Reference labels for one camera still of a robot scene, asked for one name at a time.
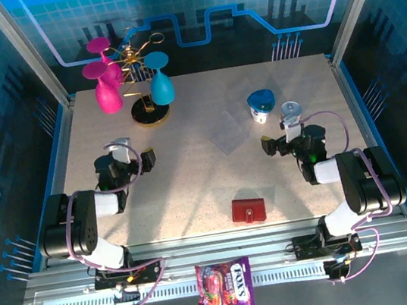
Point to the aluminium side rail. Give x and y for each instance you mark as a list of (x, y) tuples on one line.
[(352, 99), (60, 174)]

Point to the teal wine glass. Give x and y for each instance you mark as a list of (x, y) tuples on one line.
[(161, 89)]

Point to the pink wine glass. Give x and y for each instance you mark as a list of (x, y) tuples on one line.
[(108, 97), (98, 44)]

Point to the white cup blue lid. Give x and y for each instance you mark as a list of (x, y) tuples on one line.
[(261, 99)]

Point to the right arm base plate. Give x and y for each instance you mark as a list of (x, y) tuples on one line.
[(306, 248)]

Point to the black connector box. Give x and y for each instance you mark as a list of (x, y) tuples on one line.
[(127, 298), (338, 269)]

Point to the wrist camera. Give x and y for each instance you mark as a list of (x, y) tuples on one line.
[(293, 131), (123, 153)]

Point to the small pull-tab tin can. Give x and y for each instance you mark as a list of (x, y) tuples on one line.
[(292, 107)]

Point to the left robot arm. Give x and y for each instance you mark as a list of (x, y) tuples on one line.
[(84, 224)]

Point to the red leather card holder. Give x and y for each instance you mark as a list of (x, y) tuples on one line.
[(248, 211)]

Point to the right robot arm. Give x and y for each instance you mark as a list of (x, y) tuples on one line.
[(361, 182)]

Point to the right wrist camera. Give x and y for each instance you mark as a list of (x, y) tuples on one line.
[(293, 131)]

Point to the aluminium cross beam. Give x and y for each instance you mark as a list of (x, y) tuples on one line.
[(222, 249)]

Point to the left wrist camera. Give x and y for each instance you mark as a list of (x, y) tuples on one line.
[(123, 153)]

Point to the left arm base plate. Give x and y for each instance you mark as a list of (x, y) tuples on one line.
[(148, 272)]

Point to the clear acrylic card stand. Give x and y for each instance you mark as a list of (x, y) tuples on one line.
[(228, 133)]

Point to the Fox's candy bag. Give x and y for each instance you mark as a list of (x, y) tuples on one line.
[(223, 284)]

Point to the aluminium frame post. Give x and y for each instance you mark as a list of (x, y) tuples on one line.
[(29, 52), (357, 3)]

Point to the gold glass rack stand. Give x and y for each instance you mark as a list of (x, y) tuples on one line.
[(144, 117)]

